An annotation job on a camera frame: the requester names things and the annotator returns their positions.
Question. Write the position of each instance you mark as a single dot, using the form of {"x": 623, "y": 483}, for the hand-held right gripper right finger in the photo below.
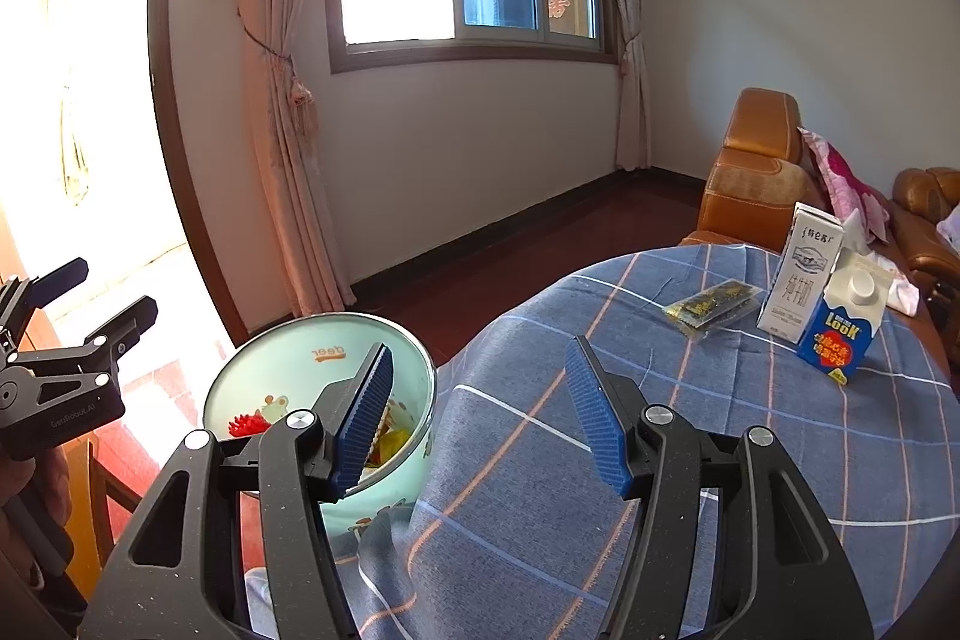
{"x": 600, "y": 422}

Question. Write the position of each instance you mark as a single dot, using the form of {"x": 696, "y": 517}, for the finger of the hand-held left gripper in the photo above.
{"x": 127, "y": 321}
{"x": 64, "y": 276}

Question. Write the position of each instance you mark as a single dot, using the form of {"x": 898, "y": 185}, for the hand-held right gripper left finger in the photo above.
{"x": 367, "y": 415}

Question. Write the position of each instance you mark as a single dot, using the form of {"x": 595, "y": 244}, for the yellow foil wrapper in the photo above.
{"x": 391, "y": 446}

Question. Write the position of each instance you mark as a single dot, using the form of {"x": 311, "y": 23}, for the light green cartoon trash bin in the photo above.
{"x": 300, "y": 370}

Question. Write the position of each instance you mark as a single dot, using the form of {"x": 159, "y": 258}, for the blue plaid tablecloth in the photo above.
{"x": 525, "y": 347}

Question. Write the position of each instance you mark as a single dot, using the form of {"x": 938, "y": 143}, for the pink curtain with tieback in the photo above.
{"x": 285, "y": 160}

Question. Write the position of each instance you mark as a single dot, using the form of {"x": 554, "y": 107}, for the white milk carton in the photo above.
{"x": 795, "y": 287}

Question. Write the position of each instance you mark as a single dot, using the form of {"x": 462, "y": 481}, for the blue and white drink carton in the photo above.
{"x": 832, "y": 340}

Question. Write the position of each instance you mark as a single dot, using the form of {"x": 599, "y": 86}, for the orange leather armchair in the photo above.
{"x": 750, "y": 183}

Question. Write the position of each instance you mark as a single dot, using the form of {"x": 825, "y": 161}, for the white crumpled tissue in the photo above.
{"x": 904, "y": 295}

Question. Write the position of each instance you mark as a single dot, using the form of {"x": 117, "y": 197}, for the pink blanket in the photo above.
{"x": 832, "y": 175}

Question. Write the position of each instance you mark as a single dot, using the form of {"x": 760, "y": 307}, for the brown leather sofa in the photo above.
{"x": 922, "y": 212}

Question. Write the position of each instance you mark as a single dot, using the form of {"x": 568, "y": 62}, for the brown balcony door frame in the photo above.
{"x": 169, "y": 123}

